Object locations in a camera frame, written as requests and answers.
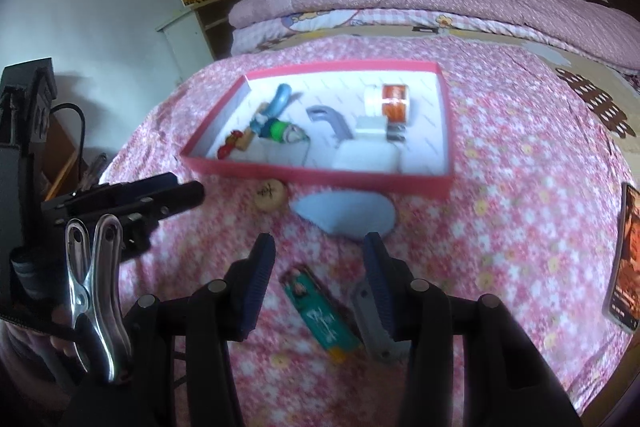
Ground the green and grey toy figure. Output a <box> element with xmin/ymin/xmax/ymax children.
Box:
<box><xmin>250</xmin><ymin>114</ymin><xmax>308</xmax><ymax>146</ymax></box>

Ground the red toy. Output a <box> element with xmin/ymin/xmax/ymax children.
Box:
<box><xmin>216</xmin><ymin>132</ymin><xmax>246</xmax><ymax>160</ymax></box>

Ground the grey plastic clip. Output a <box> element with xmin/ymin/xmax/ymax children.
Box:
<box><xmin>349</xmin><ymin>282</ymin><xmax>412</xmax><ymax>364</ymax></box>

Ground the metal spring clamp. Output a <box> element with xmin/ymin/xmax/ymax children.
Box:
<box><xmin>64</xmin><ymin>214</ymin><xmax>134</xmax><ymax>384</ymax></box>

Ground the white rounded case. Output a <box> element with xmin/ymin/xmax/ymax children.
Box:
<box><xmin>331</xmin><ymin>142</ymin><xmax>404</xmax><ymax>174</ymax></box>

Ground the brown wooden furniture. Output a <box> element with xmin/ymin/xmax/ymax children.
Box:
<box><xmin>44</xmin><ymin>114</ymin><xmax>83</xmax><ymax>204</ymax></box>

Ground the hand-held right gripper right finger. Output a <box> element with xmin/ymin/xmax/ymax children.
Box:
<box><xmin>363</xmin><ymin>232</ymin><xmax>583</xmax><ymax>427</ymax></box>

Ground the pink floral bedsheet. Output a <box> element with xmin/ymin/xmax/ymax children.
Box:
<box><xmin>97</xmin><ymin>32</ymin><xmax>640</xmax><ymax>414</ymax></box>

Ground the photo card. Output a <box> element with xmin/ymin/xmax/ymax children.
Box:
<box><xmin>601</xmin><ymin>182</ymin><xmax>640</xmax><ymax>334</ymax></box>

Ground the grey curved plastic handle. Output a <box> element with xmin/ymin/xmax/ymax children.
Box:
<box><xmin>305</xmin><ymin>105</ymin><xmax>357</xmax><ymax>144</ymax></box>

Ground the cartoon print blanket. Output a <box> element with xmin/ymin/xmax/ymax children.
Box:
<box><xmin>232</xmin><ymin>7</ymin><xmax>640</xmax><ymax>140</ymax></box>

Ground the blue plastic handle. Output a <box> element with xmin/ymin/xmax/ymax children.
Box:
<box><xmin>264</xmin><ymin>83</ymin><xmax>293</xmax><ymax>120</ymax></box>

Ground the person's left hand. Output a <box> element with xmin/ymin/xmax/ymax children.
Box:
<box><xmin>49</xmin><ymin>306</ymin><xmax>77</xmax><ymax>356</ymax></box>

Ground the white shelf desk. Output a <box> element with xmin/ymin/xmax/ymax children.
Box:
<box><xmin>155</xmin><ymin>0</ymin><xmax>282</xmax><ymax>86</ymax></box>

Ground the white charger adapter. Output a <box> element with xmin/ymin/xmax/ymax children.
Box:
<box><xmin>355</xmin><ymin>115</ymin><xmax>407</xmax><ymax>143</ymax></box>

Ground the black flexible hose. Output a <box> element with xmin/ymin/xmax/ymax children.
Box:
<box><xmin>50</xmin><ymin>103</ymin><xmax>87</xmax><ymax>170</ymax></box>

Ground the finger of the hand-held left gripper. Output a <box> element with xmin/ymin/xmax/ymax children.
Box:
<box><xmin>120</xmin><ymin>216</ymin><xmax>160</xmax><ymax>261</ymax></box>
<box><xmin>42</xmin><ymin>173</ymin><xmax>206</xmax><ymax>222</ymax></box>

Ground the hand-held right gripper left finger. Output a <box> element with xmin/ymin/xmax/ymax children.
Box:
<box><xmin>125</xmin><ymin>233</ymin><xmax>277</xmax><ymax>427</ymax></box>

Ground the light blue oval pouch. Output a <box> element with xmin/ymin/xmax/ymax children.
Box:
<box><xmin>290</xmin><ymin>191</ymin><xmax>397</xmax><ymax>241</ymax></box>

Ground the white-capped orange label bottle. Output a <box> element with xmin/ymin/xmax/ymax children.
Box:
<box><xmin>363</xmin><ymin>83</ymin><xmax>412</xmax><ymax>126</ymax></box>

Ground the round wooden chess piece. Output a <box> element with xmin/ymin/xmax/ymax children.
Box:
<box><xmin>253</xmin><ymin>179</ymin><xmax>287</xmax><ymax>210</ymax></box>

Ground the shallow red cardboard box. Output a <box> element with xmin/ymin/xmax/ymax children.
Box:
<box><xmin>180</xmin><ymin>61</ymin><xmax>457</xmax><ymax>200</ymax></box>

